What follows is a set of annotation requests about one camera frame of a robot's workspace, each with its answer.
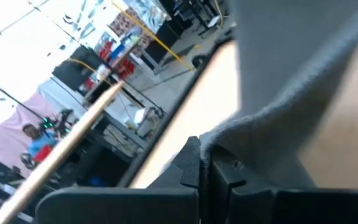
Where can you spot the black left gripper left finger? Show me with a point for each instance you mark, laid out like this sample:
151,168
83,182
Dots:
185,174

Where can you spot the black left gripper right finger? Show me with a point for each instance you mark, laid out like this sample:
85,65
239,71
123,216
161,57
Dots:
225,174

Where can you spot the grey waffle-weave towel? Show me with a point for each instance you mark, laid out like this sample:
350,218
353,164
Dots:
275,77

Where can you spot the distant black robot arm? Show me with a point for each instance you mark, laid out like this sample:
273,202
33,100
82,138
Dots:
62,119

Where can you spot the black cabinet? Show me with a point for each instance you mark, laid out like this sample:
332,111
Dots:
163,40

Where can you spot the red bin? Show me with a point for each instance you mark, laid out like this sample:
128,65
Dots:
43,153

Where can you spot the person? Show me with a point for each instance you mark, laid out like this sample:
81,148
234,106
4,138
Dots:
39,143

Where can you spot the black monitor on stand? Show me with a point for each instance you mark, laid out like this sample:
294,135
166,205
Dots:
73,70

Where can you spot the floral print fabric panel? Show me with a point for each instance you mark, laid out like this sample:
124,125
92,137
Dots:
126,25

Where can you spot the leaf print fabric panel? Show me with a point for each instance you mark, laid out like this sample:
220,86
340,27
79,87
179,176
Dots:
149,12

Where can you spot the pink cloth sheet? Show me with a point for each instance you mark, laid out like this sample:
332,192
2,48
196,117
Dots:
5,137

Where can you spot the black camera frame stand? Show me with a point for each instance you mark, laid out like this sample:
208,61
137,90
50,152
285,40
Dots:
17,101

